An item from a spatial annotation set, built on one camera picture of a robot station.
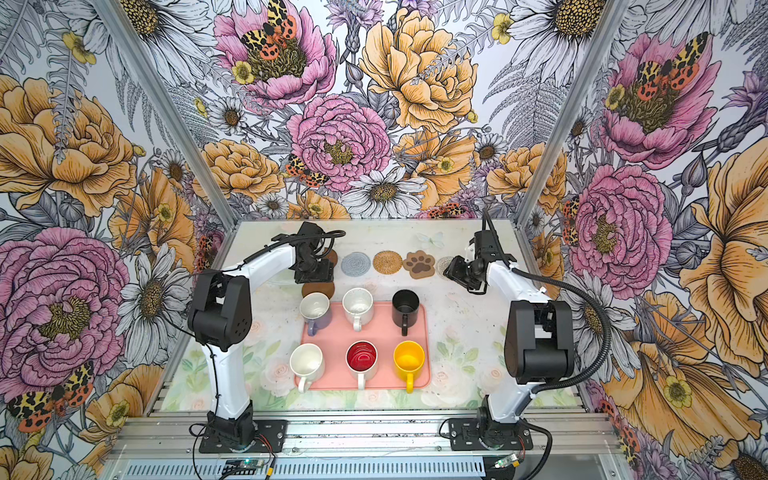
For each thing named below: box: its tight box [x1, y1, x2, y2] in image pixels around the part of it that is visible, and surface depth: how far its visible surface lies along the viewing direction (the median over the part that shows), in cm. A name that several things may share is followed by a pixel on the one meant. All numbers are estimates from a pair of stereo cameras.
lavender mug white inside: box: [299, 291, 332, 337], surface depth 92 cm
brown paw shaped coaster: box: [403, 250, 435, 279], surface depth 111 cm
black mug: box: [392, 289, 420, 337], surface depth 91 cm
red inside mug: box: [345, 340, 379, 390], surface depth 83 cm
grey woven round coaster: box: [341, 251, 371, 277], surface depth 111 cm
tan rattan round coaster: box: [372, 250, 403, 275], surface depth 111 cm
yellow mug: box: [393, 340, 425, 394], surface depth 81 cm
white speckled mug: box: [342, 287, 374, 332], surface depth 90 cm
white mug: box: [289, 343, 325, 393], surface depth 81 cm
